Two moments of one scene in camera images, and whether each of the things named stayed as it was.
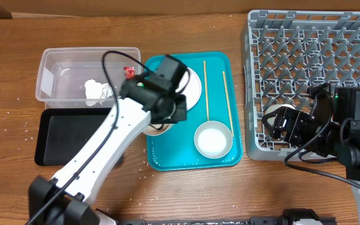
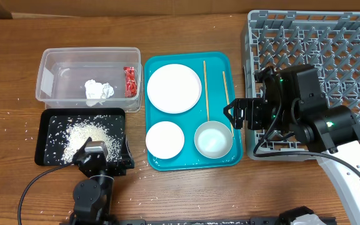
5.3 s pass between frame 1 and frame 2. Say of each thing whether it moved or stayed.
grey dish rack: stayed
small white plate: moved
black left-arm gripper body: moved
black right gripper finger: moved
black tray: stayed
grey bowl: stayed
